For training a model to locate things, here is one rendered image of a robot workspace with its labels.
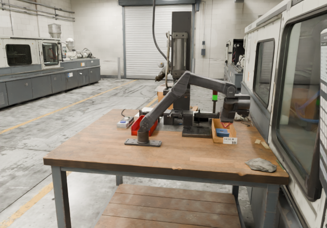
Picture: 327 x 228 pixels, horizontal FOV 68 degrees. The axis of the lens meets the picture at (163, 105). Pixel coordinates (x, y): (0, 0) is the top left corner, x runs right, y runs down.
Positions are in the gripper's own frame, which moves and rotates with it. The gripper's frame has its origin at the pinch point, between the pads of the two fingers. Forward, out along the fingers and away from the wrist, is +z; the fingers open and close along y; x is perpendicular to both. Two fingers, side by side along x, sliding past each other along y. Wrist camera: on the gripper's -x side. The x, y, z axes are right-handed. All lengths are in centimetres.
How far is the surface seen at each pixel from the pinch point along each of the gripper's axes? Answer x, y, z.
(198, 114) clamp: 14.9, 23.1, 18.7
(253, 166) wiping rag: -10.4, -31.1, -10.0
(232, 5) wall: -93, 907, 329
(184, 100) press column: 26, 42, 25
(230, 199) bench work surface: -15, -3, 90
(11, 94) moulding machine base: 455, 267, 263
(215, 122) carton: 3.7, 14.4, 15.3
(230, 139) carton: -3.2, -7.3, 3.8
